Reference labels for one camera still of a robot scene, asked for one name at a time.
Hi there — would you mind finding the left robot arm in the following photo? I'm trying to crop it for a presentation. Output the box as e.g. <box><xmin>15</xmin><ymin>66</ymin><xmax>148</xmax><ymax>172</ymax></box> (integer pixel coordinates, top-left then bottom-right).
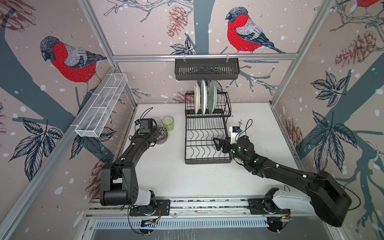
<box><xmin>100</xmin><ymin>119</ymin><xmax>160</xmax><ymax>211</ymax></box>

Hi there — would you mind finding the black two-tier dish rack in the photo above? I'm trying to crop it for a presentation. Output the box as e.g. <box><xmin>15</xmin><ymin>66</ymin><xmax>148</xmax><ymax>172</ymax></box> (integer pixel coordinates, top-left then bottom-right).
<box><xmin>185</xmin><ymin>92</ymin><xmax>232</xmax><ymax>165</ymax></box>

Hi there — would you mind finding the black hanging wire shelf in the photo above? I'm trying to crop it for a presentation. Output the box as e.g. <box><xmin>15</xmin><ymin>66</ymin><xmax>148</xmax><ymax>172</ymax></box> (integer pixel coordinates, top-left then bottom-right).
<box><xmin>175</xmin><ymin>58</ymin><xmax>240</xmax><ymax>81</ymax></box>

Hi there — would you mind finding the white plate middle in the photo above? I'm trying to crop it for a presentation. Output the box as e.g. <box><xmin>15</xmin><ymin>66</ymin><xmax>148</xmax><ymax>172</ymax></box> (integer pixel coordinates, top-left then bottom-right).
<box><xmin>201</xmin><ymin>80</ymin><xmax>208</xmax><ymax>115</ymax></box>

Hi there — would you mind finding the white mesh wall basket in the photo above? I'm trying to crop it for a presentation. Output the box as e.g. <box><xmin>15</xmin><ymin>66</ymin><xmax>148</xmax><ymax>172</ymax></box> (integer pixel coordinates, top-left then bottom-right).
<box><xmin>75</xmin><ymin>73</ymin><xmax>128</xmax><ymax>138</ymax></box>

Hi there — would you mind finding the pink floral bowl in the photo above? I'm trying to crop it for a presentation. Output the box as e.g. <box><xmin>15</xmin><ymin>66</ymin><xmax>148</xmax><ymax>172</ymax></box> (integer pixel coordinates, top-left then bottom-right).
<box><xmin>157</xmin><ymin>126</ymin><xmax>168</xmax><ymax>142</ymax></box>

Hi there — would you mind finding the aluminium front rail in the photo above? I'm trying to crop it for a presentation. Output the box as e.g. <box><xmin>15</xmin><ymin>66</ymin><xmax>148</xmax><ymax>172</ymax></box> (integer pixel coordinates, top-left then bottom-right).
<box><xmin>86</xmin><ymin>195</ymin><xmax>334</xmax><ymax>219</ymax></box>

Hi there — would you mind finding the clear glass tumbler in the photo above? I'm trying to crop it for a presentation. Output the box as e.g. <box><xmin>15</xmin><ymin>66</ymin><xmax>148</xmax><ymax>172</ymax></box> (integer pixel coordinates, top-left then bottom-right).
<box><xmin>152</xmin><ymin>117</ymin><xmax>162</xmax><ymax>126</ymax></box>

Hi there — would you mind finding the green glass tumbler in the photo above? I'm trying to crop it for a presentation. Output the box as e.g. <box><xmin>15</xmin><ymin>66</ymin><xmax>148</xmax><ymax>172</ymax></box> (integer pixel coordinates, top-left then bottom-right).
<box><xmin>162</xmin><ymin>116</ymin><xmax>174</xmax><ymax>132</ymax></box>

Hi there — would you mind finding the cream plate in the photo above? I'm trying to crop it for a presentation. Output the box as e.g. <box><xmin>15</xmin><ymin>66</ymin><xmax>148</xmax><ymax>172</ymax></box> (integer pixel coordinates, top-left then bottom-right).
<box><xmin>194</xmin><ymin>82</ymin><xmax>201</xmax><ymax>115</ymax></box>

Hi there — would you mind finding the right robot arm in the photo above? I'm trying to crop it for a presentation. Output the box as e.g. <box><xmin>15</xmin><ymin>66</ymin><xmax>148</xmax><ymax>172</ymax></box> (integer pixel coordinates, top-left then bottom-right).
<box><xmin>213</xmin><ymin>136</ymin><xmax>352</xmax><ymax>228</ymax></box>

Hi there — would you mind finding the aluminium top crossbar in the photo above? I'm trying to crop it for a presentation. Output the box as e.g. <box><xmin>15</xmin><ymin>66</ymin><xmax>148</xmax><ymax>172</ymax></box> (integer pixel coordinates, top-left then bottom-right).
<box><xmin>112</xmin><ymin>53</ymin><xmax>299</xmax><ymax>63</ymax></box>

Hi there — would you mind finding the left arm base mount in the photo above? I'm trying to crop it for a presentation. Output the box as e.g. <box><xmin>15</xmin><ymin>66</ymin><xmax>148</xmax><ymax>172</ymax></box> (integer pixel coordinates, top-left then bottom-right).
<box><xmin>129</xmin><ymin>200</ymin><xmax>171</xmax><ymax>217</ymax></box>

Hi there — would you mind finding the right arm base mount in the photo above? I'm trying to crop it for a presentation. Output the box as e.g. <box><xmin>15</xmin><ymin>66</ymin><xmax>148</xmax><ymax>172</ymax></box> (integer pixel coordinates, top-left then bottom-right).
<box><xmin>247</xmin><ymin>188</ymin><xmax>291</xmax><ymax>216</ymax></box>

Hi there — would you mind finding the green plate right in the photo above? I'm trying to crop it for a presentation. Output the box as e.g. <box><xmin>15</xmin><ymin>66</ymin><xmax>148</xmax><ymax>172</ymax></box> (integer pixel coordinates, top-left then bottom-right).
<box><xmin>208</xmin><ymin>81</ymin><xmax>218</xmax><ymax>114</ymax></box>

